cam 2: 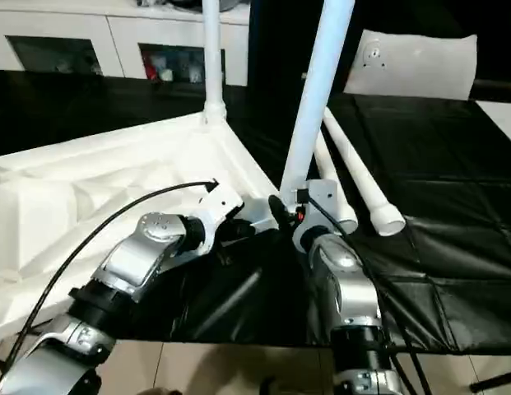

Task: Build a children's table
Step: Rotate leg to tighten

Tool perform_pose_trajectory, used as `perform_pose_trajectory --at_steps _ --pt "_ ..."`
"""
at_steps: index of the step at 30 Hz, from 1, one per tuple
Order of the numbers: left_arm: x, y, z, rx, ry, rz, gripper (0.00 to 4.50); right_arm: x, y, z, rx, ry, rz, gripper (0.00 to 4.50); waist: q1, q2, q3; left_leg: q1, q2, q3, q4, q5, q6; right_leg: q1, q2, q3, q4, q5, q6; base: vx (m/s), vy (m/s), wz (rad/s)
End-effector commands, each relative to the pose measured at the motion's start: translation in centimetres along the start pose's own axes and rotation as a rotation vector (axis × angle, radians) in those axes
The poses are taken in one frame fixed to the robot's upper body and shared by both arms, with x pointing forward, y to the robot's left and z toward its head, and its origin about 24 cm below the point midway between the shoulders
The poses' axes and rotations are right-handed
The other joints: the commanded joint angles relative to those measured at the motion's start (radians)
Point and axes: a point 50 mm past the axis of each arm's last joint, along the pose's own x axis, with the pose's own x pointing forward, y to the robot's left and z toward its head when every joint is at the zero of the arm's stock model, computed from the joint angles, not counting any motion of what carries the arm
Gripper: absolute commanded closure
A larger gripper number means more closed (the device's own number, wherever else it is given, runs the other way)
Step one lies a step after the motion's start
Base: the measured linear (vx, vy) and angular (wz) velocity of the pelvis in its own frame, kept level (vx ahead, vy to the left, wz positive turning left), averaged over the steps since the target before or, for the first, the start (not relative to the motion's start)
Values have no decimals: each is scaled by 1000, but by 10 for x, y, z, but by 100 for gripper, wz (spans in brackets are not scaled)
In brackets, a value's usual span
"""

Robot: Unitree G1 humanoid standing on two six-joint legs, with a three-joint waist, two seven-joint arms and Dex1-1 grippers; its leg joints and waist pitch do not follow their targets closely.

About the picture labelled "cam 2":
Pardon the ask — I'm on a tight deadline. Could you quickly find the white plastic table top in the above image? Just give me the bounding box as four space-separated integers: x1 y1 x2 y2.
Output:
0 111 281 342

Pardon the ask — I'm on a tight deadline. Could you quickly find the black metal stand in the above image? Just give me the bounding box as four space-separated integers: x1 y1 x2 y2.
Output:
469 368 511 393

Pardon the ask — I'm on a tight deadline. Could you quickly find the black cabinet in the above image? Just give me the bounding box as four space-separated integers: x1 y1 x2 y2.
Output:
249 0 367 94

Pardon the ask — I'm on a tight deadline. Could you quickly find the white sheet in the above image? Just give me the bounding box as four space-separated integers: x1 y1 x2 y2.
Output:
473 98 511 150

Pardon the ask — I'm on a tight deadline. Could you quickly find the red packet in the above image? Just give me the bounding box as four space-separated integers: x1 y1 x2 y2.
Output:
142 53 158 80

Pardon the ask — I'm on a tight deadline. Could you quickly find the white plastic table leg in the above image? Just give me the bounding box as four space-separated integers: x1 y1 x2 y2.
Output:
200 0 228 125
278 0 358 207
313 134 360 236
322 107 406 239

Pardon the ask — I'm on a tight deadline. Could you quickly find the white chair back panel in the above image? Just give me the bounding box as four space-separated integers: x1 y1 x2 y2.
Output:
342 28 479 100

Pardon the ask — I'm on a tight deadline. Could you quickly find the white cabinet with glass doors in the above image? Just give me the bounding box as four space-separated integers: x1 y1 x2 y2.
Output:
0 6 253 86

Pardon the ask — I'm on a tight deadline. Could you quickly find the black work mat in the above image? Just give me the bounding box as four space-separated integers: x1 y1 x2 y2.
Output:
0 67 511 356

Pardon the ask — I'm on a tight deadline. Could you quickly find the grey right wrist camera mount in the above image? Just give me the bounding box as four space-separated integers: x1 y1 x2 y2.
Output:
290 179 339 253

